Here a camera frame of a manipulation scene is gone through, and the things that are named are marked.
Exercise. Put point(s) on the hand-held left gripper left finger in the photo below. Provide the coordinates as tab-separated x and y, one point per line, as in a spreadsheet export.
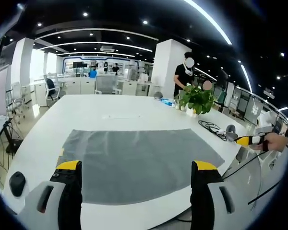
50	215

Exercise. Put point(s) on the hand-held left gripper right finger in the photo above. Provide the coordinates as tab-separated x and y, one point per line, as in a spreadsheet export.
216	215

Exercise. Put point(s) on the grey towel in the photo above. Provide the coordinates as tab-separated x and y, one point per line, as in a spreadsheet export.
139	163

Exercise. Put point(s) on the person's right hand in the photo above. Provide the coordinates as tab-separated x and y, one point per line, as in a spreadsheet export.
276	142

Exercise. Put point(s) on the white device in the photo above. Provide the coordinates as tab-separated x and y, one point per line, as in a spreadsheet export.
265	121

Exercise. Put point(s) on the black computer mouse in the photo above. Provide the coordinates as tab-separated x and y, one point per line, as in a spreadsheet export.
17	184

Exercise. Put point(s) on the green potted plant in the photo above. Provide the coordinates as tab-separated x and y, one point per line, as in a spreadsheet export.
198	98

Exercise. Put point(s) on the blue packet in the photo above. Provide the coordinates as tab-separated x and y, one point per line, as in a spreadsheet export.
167	101

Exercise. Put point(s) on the grey cap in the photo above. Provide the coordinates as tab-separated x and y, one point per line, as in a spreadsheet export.
158	95

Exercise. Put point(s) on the white table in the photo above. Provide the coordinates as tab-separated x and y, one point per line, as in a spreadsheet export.
110	107

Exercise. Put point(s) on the white office chair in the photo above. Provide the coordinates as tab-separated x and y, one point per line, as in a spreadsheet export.
16	95

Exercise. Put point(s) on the office chair with dark jacket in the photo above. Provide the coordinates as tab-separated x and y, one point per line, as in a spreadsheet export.
51	88

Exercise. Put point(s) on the grey mesh office chair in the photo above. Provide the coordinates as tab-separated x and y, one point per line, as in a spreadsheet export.
106	84

